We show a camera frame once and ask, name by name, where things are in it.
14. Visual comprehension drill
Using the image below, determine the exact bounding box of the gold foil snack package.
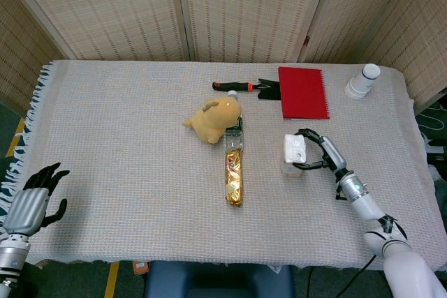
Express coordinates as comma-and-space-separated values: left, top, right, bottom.
223, 148, 245, 209

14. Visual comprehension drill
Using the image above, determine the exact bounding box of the white cable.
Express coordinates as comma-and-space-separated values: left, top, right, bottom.
417, 100, 443, 133

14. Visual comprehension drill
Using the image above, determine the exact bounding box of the stack of white paper cups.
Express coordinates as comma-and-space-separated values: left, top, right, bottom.
344, 63, 381, 100

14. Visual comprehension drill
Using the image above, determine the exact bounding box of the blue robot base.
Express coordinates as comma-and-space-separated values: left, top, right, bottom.
145, 260, 295, 298

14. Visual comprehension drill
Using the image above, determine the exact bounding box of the white woven tablecloth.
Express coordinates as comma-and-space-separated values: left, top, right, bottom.
0, 59, 436, 271

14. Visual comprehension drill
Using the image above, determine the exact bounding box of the woven folding screen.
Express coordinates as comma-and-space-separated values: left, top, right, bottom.
0, 0, 447, 112

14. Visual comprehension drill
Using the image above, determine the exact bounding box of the black cable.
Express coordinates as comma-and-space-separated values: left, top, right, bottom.
335, 255, 379, 298

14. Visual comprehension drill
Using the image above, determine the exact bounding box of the black trowel with orange collar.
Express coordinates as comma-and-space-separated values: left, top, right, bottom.
211, 78, 281, 100

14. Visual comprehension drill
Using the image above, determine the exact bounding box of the white tissue pack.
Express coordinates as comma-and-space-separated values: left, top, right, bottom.
281, 133, 309, 177

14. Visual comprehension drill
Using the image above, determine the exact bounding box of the clear plastic water bottle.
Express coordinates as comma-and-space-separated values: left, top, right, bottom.
223, 90, 245, 153

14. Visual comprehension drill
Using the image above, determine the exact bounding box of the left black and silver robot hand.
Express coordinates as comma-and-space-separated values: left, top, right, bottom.
2, 162, 71, 237

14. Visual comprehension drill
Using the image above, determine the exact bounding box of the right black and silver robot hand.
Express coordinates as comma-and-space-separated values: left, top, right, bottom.
292, 128, 350, 176

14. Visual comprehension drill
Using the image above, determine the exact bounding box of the yellow plush dinosaur toy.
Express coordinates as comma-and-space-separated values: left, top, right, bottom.
183, 96, 243, 144

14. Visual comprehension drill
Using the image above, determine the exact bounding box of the red spiral notebook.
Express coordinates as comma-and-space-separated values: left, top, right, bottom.
277, 66, 331, 121

